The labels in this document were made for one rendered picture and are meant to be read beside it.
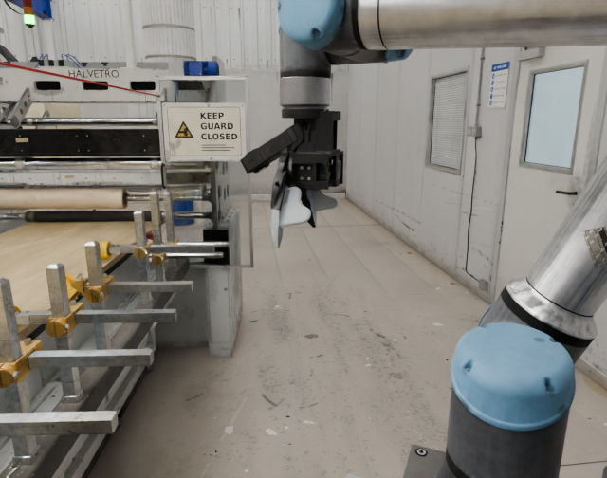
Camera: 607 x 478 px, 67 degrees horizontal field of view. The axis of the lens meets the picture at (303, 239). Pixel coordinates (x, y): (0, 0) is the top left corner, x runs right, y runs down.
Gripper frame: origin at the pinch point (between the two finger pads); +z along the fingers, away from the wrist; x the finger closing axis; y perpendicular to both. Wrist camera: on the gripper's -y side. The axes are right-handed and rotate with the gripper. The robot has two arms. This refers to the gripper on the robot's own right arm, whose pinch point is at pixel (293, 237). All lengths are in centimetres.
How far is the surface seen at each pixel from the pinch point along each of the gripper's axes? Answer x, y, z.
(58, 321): 16, -78, 35
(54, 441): 4, -69, 62
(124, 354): 10, -48, 36
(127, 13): 175, -187, -82
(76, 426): -14, -38, 37
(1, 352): -5, -70, 32
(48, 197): 127, -216, 25
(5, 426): -19, -50, 36
